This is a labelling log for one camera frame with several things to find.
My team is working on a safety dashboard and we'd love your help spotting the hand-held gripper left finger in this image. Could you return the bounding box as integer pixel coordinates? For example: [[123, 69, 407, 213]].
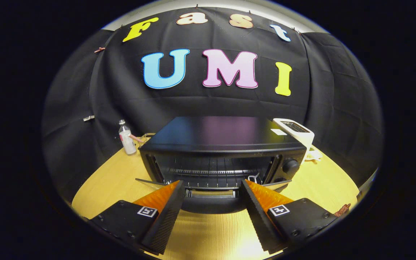
[[91, 180, 186, 255]]

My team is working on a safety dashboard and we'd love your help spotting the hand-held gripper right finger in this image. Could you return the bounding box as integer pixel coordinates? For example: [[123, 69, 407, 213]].
[[242, 179, 338, 253]]

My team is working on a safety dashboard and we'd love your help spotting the black toaster oven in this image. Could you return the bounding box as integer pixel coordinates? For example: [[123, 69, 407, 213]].
[[135, 116, 307, 214]]

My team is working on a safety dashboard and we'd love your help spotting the red-brown steak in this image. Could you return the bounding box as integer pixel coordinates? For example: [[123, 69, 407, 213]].
[[334, 204, 351, 217]]

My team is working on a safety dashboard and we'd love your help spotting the white bread toaster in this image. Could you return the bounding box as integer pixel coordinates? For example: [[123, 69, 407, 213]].
[[273, 118, 315, 165]]

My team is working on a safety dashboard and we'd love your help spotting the white divided dish with beans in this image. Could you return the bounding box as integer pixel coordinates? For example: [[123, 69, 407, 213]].
[[305, 147, 323, 161]]

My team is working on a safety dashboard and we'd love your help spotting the clear plastic bottle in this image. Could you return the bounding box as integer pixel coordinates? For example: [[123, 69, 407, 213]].
[[118, 120, 137, 155]]

